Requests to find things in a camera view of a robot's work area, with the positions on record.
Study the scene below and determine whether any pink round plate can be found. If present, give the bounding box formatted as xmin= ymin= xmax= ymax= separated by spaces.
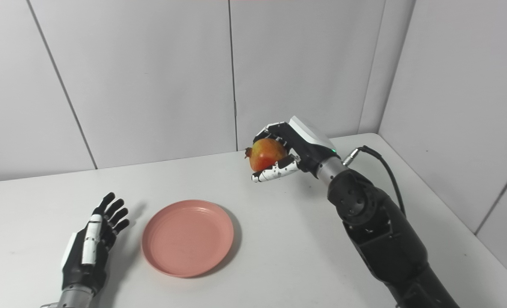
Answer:
xmin=142 ymin=200 xmax=234 ymax=278

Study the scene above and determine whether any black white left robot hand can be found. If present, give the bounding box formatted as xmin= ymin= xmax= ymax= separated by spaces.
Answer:
xmin=61 ymin=192 xmax=130 ymax=296

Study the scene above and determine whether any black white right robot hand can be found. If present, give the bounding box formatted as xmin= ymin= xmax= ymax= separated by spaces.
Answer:
xmin=252 ymin=116 xmax=338 ymax=183

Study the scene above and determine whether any red yellow pomegranate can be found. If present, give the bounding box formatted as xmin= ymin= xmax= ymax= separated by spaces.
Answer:
xmin=244 ymin=138 xmax=289 ymax=172

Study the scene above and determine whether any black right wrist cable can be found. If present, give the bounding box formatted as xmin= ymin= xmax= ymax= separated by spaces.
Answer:
xmin=343 ymin=145 xmax=406 ymax=216

